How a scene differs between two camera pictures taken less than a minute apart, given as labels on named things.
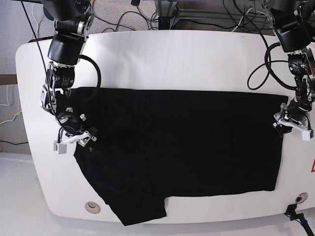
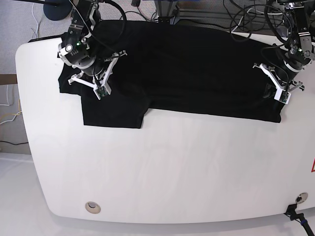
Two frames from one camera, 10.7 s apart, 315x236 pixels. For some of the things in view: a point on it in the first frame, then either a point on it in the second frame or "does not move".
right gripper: (291, 116) to (282, 76)
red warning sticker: (313, 168) does not move
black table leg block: (165, 22) does not move
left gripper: (73, 127) to (100, 74)
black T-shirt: (150, 144) to (175, 67)
